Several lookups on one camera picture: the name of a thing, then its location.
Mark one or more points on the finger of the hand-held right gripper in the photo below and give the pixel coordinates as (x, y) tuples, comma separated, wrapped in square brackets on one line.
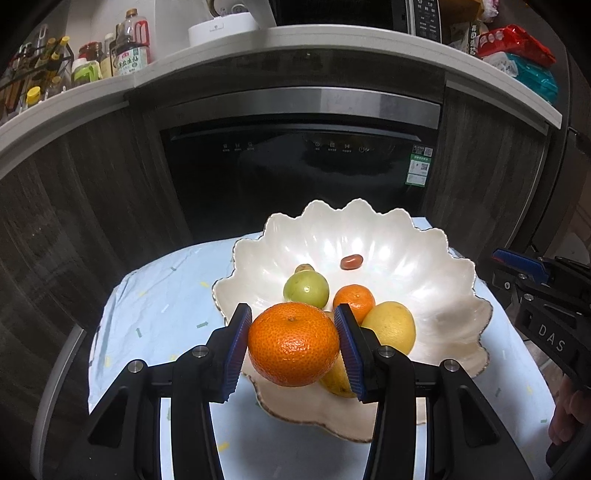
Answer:
[(521, 261), (510, 279)]

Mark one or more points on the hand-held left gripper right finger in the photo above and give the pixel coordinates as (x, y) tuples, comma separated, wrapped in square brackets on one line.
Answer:
[(351, 360)]

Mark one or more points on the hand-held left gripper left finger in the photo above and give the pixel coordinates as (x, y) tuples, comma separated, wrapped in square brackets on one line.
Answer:
[(238, 350)]

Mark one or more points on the yellow mango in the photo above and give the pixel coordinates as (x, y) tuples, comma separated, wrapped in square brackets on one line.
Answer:
[(334, 383)]

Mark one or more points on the yellow lemon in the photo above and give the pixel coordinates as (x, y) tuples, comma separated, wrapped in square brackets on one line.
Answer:
[(392, 327)]

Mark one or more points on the large orange mandarin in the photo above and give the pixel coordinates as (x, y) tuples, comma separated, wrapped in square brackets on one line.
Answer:
[(293, 344)]

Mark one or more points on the small orange mandarin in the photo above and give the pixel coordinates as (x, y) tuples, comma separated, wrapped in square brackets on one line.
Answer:
[(355, 302)]

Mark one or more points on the green apple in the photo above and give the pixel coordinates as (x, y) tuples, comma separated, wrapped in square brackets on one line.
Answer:
[(305, 288)]

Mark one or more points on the red jujube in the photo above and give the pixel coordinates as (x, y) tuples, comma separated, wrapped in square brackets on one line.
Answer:
[(352, 261)]

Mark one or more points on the brown longan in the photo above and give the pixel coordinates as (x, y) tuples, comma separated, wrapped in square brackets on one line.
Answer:
[(303, 267)]

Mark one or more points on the white scalloped ceramic bowl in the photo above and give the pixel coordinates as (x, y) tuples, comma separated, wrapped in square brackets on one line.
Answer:
[(406, 258)]

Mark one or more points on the person's right hand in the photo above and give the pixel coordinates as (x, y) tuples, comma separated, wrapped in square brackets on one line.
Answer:
[(565, 415)]

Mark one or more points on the light blue confetti cloth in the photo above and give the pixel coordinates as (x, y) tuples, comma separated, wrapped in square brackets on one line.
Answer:
[(152, 300)]

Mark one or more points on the dark wood base cabinets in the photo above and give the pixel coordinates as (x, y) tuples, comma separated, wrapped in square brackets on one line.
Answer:
[(69, 230)]

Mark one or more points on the red snack bag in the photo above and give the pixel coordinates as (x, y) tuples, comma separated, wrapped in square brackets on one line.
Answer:
[(517, 44)]

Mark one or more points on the white plastic bag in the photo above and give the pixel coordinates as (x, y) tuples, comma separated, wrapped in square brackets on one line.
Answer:
[(468, 37)]

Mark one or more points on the pink floral bag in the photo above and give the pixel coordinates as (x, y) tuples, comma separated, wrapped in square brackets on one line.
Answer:
[(490, 9)]

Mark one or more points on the black microwave oven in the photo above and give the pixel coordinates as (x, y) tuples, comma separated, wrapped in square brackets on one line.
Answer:
[(425, 18)]

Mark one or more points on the white kitchen countertop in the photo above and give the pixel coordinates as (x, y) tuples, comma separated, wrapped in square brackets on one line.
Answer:
[(323, 39)]

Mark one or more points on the large soy sauce bottle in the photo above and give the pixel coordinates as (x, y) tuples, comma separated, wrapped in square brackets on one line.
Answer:
[(131, 55)]

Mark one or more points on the green plastic container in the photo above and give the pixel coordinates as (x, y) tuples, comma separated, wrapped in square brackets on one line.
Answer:
[(86, 73)]

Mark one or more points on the slim sauce bottle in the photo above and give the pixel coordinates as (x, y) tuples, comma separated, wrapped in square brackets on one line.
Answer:
[(107, 57)]

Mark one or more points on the white round appliance base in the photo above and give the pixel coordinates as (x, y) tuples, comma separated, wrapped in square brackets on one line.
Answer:
[(221, 30)]

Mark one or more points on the yellow cap bottle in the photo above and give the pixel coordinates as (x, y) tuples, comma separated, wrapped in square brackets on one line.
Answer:
[(33, 97)]

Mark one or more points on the red lid jar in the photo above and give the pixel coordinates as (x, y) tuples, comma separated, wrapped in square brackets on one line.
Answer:
[(90, 50)]

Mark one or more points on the group of condiment bottles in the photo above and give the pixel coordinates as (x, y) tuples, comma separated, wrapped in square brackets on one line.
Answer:
[(27, 74)]

